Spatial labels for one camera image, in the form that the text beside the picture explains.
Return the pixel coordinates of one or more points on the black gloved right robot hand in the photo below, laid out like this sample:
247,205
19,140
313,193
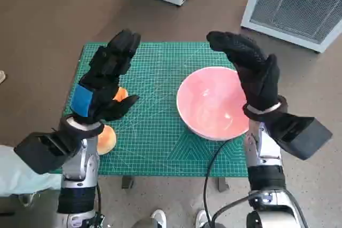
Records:
253,73

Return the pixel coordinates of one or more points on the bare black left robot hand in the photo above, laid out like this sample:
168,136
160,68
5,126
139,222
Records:
107,78

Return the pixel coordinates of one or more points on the long ridged orange bread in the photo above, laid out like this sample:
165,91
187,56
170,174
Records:
121,94

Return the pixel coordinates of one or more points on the pink bowl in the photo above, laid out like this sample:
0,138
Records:
211,105

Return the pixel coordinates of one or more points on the round golden bread bun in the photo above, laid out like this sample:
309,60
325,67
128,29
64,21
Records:
107,141

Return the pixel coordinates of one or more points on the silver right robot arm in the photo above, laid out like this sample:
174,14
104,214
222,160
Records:
264,182

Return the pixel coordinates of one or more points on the green cutting mat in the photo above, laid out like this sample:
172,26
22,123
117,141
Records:
155,78

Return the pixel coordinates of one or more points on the large white mesh cabinet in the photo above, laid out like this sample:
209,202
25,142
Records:
294,6

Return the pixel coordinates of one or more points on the person's foot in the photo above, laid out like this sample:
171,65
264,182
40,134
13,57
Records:
2,76

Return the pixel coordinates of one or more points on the dark table leg foot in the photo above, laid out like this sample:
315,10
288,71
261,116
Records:
127,182
222,184

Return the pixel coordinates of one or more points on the pale green cloth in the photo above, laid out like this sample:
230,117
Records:
16,177

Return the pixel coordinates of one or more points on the black circuit board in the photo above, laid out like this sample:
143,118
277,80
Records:
99,218

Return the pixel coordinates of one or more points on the white shoe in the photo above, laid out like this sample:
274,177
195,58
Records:
201,218
159,218

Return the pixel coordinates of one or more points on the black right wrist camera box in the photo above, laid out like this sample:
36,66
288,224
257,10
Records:
299,134

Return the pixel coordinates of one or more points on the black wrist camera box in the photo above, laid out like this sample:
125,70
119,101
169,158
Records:
299,134
40,150

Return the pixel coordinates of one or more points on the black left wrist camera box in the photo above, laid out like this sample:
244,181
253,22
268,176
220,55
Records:
40,150

